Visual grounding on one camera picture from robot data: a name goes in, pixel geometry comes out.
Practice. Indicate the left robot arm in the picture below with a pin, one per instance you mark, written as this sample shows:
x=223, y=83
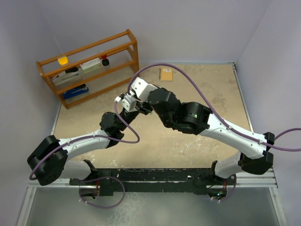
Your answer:
x=52, y=159

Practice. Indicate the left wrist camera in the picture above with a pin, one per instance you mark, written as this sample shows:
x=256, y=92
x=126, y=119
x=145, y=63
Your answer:
x=128, y=102

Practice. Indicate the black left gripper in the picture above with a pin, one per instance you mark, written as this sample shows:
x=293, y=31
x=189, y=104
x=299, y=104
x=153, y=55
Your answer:
x=142, y=110

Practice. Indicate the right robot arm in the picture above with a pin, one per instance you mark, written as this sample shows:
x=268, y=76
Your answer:
x=252, y=154

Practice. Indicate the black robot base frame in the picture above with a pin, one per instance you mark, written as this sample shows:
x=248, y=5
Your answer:
x=199, y=181

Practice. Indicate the yellow sticky note pad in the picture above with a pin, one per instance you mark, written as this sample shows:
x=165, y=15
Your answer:
x=63, y=61

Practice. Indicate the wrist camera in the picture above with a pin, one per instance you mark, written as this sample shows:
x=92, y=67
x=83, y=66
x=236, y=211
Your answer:
x=140, y=89
x=128, y=102

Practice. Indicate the black red stamp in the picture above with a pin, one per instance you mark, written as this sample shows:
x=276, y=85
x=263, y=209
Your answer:
x=105, y=61

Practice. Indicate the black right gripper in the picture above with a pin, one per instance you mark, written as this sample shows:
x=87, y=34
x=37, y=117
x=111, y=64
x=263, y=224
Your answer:
x=146, y=104

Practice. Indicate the white black stapler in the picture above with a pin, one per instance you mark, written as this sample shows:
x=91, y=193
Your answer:
x=69, y=75

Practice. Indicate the brown spiral notebook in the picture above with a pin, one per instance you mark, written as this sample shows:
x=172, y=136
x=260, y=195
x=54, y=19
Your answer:
x=166, y=74

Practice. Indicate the blue stapler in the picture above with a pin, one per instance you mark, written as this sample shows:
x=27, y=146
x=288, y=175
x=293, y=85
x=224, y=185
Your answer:
x=81, y=89

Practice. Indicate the white box on shelf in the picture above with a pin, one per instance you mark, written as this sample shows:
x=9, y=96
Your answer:
x=91, y=65

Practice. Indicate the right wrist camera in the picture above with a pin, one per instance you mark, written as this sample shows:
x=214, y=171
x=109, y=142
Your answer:
x=140, y=89

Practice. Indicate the orange wooden shelf rack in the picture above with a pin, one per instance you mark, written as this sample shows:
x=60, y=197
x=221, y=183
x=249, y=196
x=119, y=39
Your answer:
x=74, y=83

